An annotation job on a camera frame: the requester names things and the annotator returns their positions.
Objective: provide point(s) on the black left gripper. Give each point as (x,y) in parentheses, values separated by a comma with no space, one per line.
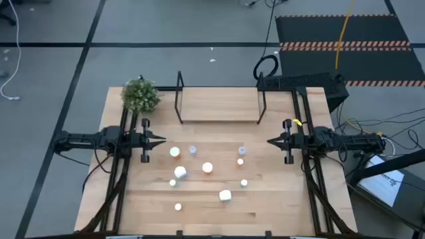
(145,139)

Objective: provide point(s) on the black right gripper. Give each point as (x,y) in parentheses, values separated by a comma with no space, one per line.
(289,141)

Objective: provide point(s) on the large amber pill bottle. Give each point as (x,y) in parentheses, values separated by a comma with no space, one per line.
(175,151)
(207,167)

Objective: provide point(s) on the clear pill bottle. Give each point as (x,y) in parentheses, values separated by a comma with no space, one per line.
(242,151)
(193,150)

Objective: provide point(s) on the small amber pill vial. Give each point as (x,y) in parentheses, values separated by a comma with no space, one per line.
(240,161)
(178,206)

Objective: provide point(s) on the blue pill vial white cap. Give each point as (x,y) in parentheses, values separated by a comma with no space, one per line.
(244,182)
(172,182)

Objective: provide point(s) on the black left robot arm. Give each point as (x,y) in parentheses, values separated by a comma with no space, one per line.
(83,137)

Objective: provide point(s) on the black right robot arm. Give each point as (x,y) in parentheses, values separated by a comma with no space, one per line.
(348,142)

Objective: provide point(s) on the yellow tape tag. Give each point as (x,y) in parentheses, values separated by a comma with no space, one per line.
(297,122)

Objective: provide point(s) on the white Trader Joe's melatonin bottle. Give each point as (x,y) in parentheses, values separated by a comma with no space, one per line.
(180,172)
(225,195)

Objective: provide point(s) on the green potted plant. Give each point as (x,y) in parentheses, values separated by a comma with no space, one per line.
(141,96)

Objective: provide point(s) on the black perforated computer tower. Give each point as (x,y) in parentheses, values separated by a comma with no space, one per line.
(308,81)

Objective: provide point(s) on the white-screen monitor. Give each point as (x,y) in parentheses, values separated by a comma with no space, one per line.
(382,182)

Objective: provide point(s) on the black stand beam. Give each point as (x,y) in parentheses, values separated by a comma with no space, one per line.
(391,163)

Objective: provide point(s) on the black hazard-striped floor mat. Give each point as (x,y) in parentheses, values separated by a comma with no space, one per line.
(365,63)

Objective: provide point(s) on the black office chair base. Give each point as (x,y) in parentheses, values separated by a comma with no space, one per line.
(6,18)

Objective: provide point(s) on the black metal rig frame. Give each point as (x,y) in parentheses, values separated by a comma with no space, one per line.
(300,90)

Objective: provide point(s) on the wooden shelf black metal frame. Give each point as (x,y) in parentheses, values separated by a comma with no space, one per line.
(219,104)

